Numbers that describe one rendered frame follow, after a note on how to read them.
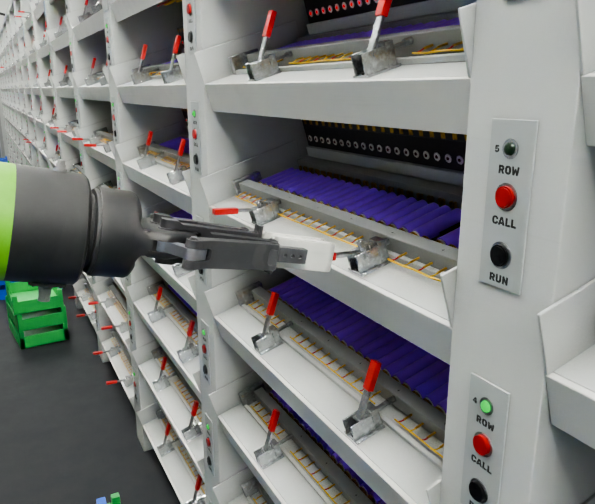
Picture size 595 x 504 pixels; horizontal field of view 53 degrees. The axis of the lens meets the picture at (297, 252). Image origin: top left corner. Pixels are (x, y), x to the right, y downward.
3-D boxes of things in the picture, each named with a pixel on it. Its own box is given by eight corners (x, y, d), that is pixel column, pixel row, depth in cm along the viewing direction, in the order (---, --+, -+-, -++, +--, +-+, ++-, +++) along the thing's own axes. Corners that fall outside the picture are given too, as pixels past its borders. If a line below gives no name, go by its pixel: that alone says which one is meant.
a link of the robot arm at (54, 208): (20, 158, 42) (13, 148, 50) (1, 316, 44) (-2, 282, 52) (108, 172, 45) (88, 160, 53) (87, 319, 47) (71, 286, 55)
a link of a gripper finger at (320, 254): (270, 234, 57) (274, 236, 57) (332, 242, 61) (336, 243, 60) (265, 265, 58) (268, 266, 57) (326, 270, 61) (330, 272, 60)
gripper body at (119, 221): (72, 261, 54) (171, 269, 58) (87, 287, 47) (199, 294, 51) (83, 179, 53) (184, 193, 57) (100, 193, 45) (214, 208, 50)
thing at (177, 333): (207, 411, 122) (185, 356, 117) (138, 315, 174) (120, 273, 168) (292, 364, 129) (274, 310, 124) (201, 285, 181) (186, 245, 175)
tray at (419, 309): (460, 372, 51) (441, 276, 48) (217, 230, 103) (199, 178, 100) (615, 274, 58) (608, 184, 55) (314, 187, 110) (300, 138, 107)
